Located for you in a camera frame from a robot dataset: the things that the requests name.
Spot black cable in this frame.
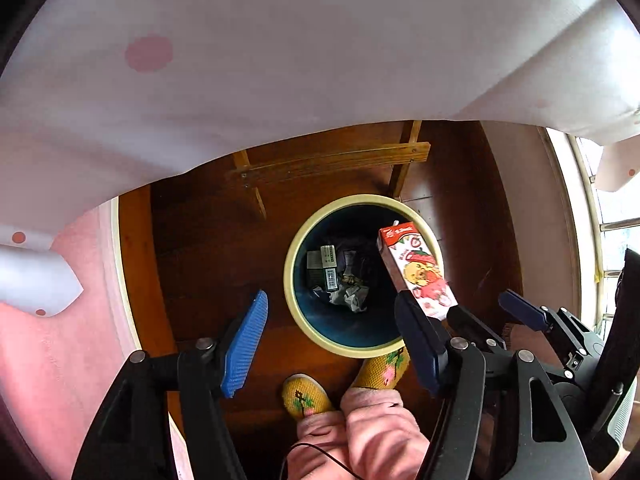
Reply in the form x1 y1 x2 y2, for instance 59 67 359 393
278 441 364 480

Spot right yellow embroidered slipper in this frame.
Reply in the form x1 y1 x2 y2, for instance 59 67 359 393
352 347 410 390

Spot pink trouser legs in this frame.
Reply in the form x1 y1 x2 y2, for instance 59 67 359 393
286 388 430 479

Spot round cream trash bin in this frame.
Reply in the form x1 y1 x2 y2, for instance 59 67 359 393
283 194 444 359

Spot cartoon patterned tablecloth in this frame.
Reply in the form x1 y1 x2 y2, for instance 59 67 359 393
1 0 639 316

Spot left yellow embroidered slipper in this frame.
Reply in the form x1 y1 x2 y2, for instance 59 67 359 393
282 374 333 422

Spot yellow embroidered slipper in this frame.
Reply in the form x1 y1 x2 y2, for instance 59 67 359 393
352 347 410 390
282 374 333 422

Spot white paper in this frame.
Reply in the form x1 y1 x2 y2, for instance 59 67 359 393
329 283 369 313

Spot dark green carton box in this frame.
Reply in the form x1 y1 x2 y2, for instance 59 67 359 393
306 250 324 288

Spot red cartoon snack box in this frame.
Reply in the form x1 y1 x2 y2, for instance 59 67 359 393
378 222 457 321

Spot purple plastic bag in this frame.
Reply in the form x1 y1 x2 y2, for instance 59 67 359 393
336 243 368 281

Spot wooden table frame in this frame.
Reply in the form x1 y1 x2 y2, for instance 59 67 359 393
224 120 431 219

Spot white green medicine box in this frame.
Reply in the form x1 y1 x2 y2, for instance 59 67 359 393
320 245 338 292

